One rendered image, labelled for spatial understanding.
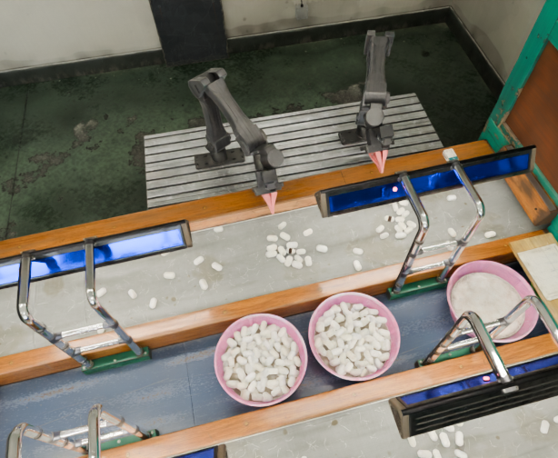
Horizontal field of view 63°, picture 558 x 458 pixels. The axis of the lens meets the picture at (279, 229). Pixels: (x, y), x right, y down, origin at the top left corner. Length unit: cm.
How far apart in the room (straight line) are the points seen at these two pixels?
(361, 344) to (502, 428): 42
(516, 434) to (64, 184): 250
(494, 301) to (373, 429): 56
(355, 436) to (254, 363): 34
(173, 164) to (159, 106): 132
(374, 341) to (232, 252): 54
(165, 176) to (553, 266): 139
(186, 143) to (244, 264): 67
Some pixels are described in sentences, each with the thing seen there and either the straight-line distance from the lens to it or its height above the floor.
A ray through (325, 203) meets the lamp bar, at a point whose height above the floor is 109.
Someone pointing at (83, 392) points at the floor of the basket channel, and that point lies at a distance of 155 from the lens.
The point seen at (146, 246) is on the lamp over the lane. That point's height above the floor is 107.
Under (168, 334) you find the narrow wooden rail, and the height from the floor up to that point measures 76.
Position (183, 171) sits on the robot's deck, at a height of 67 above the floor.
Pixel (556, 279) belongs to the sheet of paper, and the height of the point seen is 78.
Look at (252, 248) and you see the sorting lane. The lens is 153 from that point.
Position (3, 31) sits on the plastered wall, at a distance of 351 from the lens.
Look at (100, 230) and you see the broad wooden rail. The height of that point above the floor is 76.
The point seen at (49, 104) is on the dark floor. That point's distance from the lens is 347.
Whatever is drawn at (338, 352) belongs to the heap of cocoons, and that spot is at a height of 74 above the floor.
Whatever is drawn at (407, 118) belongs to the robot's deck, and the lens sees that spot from 206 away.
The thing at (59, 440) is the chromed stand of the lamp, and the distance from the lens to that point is 125.
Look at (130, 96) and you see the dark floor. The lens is 331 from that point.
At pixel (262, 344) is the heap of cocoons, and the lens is 140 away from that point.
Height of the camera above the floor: 206
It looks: 58 degrees down
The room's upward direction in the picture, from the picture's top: 3 degrees counter-clockwise
